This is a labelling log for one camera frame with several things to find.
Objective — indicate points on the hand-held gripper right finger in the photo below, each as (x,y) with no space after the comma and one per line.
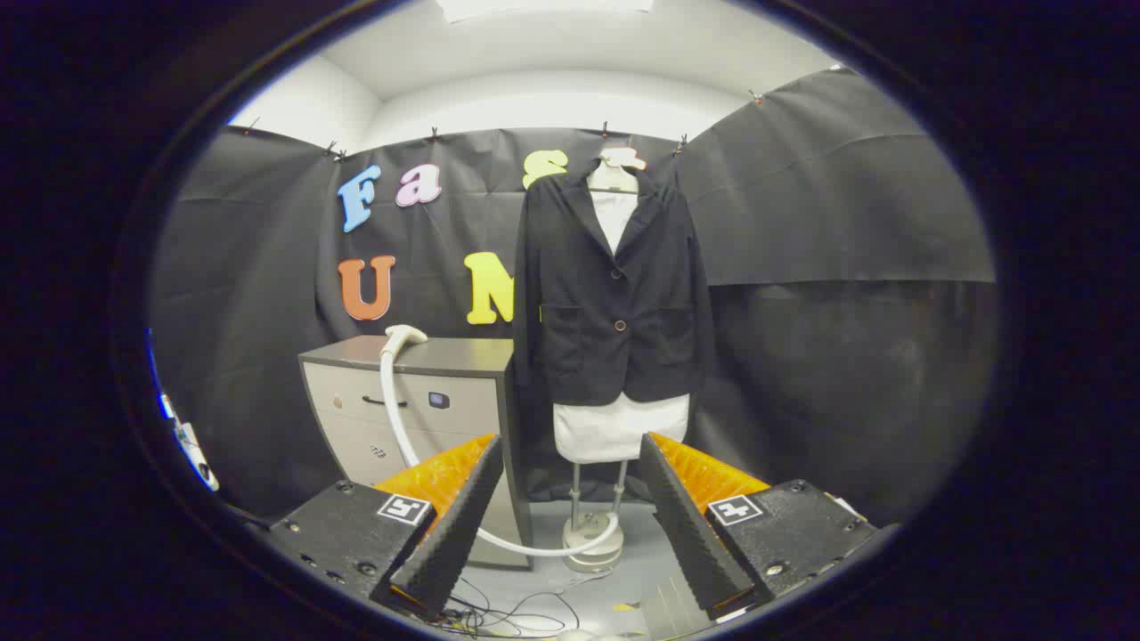
(695,534)

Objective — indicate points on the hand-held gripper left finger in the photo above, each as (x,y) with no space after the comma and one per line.
(459,534)

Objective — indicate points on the black jacket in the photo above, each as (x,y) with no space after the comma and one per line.
(579,312)

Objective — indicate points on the metal mannequin stand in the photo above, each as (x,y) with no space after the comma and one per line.
(592,552)

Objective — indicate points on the white mannequin torso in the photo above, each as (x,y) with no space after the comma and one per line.
(619,432)

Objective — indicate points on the grey drawer cabinet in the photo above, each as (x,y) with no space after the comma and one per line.
(463,356)

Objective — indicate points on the white and blue object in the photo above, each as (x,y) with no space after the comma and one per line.
(191,445)

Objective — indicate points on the black backdrop cloth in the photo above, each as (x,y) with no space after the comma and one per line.
(846,267)

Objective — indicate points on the row of small backdrop clips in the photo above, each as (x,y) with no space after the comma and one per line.
(434,133)

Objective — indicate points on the ceiling light panel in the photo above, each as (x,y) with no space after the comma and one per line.
(534,7)

